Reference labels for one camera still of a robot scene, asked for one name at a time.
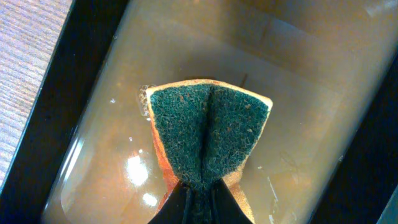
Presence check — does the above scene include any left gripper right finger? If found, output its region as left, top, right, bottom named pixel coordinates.
left=211, top=179, right=252, bottom=224

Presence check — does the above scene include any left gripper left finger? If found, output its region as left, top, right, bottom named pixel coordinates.
left=149, top=182, right=192, bottom=224

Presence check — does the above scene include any green and yellow sponge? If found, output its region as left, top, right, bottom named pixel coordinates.
left=140, top=79, right=273, bottom=223

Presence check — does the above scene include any black rectangular water tray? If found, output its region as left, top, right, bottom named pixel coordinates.
left=1, top=0, right=397, bottom=223

